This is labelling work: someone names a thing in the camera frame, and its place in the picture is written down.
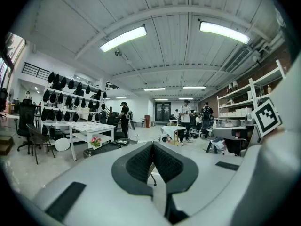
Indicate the white shelf rack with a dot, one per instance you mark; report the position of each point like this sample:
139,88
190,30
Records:
77,95

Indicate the black glass door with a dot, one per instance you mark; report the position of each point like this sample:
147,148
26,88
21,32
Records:
162,112

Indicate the wooden platform step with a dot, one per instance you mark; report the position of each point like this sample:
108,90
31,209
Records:
5,145

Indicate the long ceiling light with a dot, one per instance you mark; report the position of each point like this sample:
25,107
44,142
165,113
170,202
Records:
154,89
223,30
194,87
122,37

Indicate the person's right forearm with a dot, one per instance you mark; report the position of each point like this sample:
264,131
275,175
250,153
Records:
274,136

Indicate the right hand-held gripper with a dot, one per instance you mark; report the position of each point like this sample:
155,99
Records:
266,118

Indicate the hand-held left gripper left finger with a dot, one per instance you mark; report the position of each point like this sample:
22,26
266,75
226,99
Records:
131,173

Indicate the red-brown cabinet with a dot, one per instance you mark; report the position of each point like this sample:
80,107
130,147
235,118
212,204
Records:
147,121

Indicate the white patterned table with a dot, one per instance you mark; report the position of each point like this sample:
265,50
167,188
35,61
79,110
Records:
94,126

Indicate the white wall shelf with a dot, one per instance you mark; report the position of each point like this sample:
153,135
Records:
251,93

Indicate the pink flower pot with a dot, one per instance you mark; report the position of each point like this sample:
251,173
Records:
96,141

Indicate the white stool wooden legs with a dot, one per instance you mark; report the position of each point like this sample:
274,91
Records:
172,128

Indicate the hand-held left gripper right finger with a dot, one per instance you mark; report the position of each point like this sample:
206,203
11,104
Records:
178,173

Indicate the black picture frame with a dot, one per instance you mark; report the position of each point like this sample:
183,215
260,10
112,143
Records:
122,142

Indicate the ceiling air vent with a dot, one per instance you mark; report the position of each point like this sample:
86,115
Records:
237,59

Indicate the round ceiling detector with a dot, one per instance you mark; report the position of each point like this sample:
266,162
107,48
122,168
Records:
118,53

